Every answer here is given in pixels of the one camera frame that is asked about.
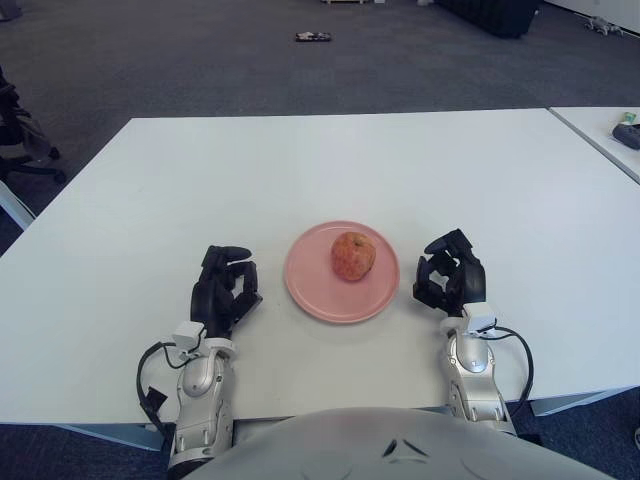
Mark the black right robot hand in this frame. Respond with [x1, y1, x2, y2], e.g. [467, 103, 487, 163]
[412, 228, 487, 319]

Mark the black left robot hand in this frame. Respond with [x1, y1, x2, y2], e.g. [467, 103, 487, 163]
[189, 244, 264, 339]

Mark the red apple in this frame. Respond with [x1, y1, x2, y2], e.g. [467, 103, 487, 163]
[330, 231, 377, 283]

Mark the pink round plate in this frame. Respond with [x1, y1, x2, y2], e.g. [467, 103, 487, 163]
[283, 219, 401, 324]

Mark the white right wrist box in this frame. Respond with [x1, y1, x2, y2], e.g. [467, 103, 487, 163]
[462, 302, 499, 339]

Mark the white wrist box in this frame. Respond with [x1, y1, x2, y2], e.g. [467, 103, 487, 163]
[172, 322, 206, 356]
[462, 302, 499, 339]

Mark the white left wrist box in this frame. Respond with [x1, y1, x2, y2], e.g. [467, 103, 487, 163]
[172, 322, 206, 356]

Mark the grey robot torso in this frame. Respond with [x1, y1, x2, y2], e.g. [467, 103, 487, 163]
[172, 407, 581, 480]

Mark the black handheld device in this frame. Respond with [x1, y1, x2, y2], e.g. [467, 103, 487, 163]
[612, 123, 640, 150]

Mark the white furniture edge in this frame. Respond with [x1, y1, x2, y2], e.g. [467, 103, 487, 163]
[0, 178, 37, 229]

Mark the black office chair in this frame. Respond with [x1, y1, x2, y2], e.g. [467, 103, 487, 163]
[0, 64, 66, 184]

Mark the black box furniture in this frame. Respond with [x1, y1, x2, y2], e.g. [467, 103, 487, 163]
[439, 0, 544, 39]

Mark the small grey floor object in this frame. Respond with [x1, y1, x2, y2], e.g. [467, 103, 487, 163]
[585, 16, 624, 35]

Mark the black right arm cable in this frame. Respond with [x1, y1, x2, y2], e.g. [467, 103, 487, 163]
[492, 327, 535, 416]

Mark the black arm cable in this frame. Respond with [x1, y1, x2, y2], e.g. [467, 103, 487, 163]
[137, 342, 182, 437]
[492, 327, 535, 416]

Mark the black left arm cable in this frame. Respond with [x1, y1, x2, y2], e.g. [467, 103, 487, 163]
[137, 342, 182, 437]

